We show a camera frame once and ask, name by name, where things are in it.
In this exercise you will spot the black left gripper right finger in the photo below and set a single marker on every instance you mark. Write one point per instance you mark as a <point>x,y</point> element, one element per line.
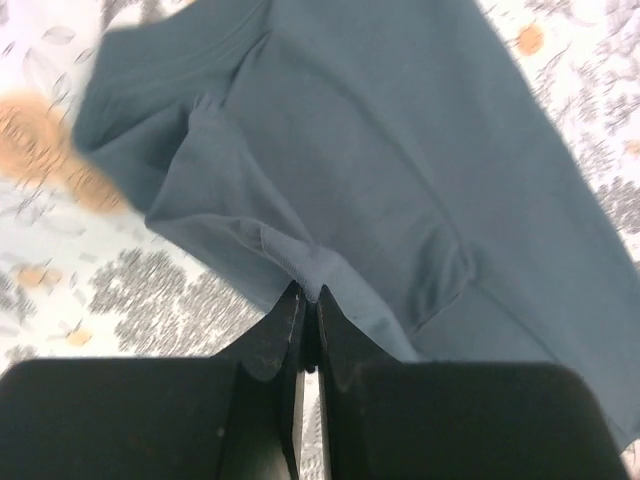
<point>386,419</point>

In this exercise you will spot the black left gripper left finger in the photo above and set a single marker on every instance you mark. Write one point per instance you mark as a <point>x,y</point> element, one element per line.
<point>234,415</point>

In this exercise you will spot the blue-grey t-shirt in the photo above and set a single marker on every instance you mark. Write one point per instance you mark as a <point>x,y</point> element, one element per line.
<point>388,150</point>

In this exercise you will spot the floral patterned table mat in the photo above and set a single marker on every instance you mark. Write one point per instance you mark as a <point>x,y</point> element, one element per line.
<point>81,273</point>

